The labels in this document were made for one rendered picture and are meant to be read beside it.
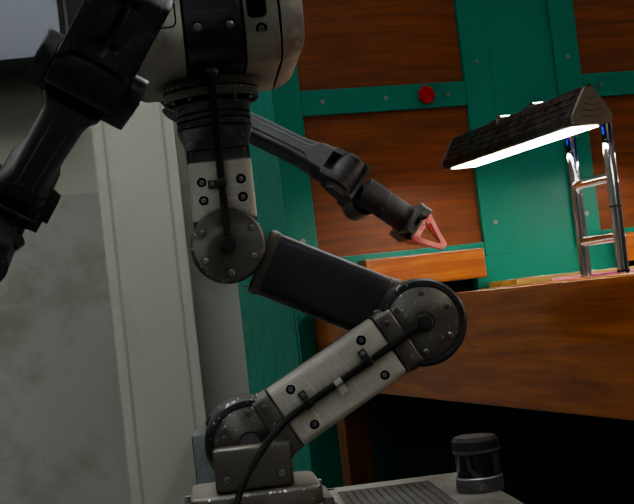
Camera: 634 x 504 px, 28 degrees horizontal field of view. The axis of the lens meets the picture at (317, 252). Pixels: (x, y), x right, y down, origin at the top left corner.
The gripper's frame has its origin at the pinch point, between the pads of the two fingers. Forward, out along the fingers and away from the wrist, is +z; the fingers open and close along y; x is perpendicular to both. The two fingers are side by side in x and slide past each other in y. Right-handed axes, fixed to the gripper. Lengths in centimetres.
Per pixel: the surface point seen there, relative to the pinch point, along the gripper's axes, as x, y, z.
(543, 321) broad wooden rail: 21, -69, -1
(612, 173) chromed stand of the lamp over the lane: -29.3, -11.2, 19.7
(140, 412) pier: 49, 232, 2
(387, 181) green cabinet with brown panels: -19, 46, -6
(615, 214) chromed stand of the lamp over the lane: -22.7, -11.0, 24.6
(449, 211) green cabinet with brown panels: -22, 46, 11
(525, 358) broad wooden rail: 26, -61, 2
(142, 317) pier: 20, 231, -17
